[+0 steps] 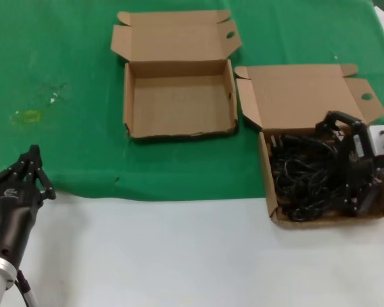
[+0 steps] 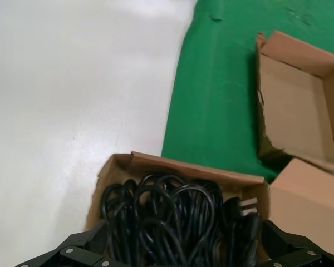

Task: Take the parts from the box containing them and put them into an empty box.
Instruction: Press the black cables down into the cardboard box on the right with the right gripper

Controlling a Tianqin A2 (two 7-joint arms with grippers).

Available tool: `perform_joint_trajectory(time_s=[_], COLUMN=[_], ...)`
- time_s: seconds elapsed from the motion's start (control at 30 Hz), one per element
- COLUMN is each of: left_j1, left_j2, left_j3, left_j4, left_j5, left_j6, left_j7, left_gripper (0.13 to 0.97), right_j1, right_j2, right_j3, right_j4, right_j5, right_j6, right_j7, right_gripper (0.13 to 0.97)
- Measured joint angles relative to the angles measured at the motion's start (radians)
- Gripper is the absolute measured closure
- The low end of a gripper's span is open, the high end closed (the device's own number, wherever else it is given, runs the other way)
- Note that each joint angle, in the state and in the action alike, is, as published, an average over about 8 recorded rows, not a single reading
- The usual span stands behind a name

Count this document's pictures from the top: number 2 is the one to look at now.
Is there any torn-edged brown cardboard box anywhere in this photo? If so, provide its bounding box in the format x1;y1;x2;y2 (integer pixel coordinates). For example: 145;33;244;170
256;30;334;167

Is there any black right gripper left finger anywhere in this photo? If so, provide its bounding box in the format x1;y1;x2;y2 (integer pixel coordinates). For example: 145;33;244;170
16;221;120;267

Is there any green table cloth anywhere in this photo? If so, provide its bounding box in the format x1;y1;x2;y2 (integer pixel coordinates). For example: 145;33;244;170
161;0;334;183

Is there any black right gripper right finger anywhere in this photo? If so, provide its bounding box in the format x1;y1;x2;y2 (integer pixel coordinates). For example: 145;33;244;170
256;220;334;267

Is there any black power cable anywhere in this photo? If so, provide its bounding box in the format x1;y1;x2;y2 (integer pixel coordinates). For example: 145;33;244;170
133;174;225;267
100;179;141;267
222;196;264;267

